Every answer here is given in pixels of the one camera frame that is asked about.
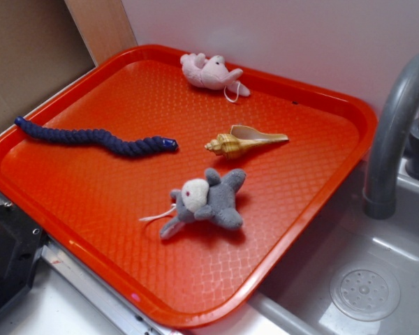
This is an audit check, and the grey plush toy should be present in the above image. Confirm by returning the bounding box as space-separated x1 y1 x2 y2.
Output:
140 168 247 240

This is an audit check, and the pink plush toy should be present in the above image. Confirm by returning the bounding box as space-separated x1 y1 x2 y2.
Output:
179 53 251 103

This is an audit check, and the grey plastic sink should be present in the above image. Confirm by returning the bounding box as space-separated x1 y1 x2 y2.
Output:
198 165 419 334

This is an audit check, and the tan spiral seashell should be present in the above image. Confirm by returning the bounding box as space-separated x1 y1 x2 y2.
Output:
204 125 289 160

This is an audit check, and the orange plastic tray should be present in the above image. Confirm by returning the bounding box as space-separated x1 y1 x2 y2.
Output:
0 45 377 329

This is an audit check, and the blue braided rope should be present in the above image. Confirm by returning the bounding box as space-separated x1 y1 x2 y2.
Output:
14 116 179 157

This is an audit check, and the grey curved faucet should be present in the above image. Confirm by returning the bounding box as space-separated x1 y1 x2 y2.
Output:
363 54 419 219

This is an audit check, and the brown cardboard panel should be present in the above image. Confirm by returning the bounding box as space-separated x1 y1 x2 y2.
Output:
0 1 94 133

